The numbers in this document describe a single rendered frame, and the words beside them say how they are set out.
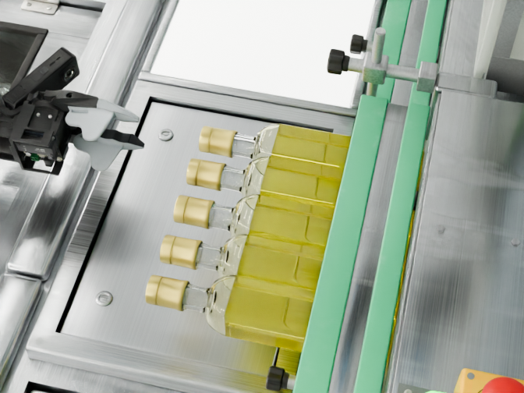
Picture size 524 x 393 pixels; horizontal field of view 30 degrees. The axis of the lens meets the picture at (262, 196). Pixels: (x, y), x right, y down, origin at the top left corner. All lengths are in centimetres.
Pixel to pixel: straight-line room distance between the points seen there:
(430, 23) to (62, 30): 63
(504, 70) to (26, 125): 59
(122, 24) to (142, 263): 46
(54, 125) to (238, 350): 36
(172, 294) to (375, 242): 25
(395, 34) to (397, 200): 36
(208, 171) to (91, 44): 47
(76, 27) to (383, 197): 78
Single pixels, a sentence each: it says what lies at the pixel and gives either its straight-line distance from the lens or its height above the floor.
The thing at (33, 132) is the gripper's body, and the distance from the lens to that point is 127.
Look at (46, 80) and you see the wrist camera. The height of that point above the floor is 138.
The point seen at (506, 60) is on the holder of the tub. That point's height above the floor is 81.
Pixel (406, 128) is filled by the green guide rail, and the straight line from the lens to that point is 111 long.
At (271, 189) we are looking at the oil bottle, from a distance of 117.
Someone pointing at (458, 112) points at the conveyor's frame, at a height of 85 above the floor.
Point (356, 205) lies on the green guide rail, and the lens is 103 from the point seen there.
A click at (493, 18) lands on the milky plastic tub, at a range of 111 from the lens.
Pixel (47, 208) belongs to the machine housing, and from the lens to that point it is 138.
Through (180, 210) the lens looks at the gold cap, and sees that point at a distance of 118.
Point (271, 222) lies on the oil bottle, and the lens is 115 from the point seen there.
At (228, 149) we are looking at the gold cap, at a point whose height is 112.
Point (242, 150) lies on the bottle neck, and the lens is 124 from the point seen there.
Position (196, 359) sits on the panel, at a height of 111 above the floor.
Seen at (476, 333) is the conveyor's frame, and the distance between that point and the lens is 95.
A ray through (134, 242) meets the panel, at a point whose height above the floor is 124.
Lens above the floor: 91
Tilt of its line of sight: 8 degrees up
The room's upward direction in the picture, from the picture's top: 79 degrees counter-clockwise
